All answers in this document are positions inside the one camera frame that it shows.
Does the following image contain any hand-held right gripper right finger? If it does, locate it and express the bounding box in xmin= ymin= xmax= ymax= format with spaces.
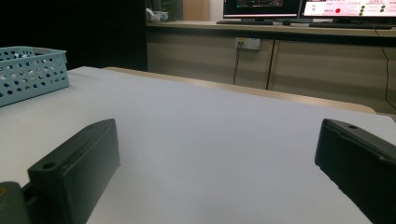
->
xmin=314 ymin=118 xmax=396 ymax=224

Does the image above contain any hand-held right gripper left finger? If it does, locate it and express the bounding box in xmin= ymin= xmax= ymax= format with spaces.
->
xmin=21 ymin=118 xmax=121 ymax=224

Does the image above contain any light blue plastic basket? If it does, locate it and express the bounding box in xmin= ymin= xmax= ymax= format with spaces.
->
xmin=0 ymin=46 xmax=71 ymax=107

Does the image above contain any black keyboard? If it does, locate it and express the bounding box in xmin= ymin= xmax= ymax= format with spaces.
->
xmin=216 ymin=19 xmax=275 ymax=26
xmin=308 ymin=21 xmax=393 ymax=31

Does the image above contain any bright screen monitor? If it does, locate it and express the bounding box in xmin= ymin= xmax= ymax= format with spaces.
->
xmin=300 ymin=0 xmax=396 ymax=19

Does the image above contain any beige wooden cabinet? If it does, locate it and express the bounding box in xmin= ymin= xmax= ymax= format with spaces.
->
xmin=146 ymin=20 xmax=396 ymax=115

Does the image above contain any tissue box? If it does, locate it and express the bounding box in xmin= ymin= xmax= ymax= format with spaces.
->
xmin=146 ymin=8 xmax=170 ymax=22

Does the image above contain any dark screen monitor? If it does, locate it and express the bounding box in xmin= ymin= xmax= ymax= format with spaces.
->
xmin=222 ymin=0 xmax=303 ymax=20

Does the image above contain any thin black cable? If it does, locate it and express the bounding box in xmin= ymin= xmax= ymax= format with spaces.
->
xmin=375 ymin=28 xmax=396 ymax=110

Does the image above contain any black power cable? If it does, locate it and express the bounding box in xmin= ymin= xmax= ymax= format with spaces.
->
xmin=233 ymin=42 xmax=243 ymax=86

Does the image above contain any white wall socket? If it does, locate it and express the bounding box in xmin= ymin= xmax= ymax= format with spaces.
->
xmin=235 ymin=37 xmax=262 ymax=50

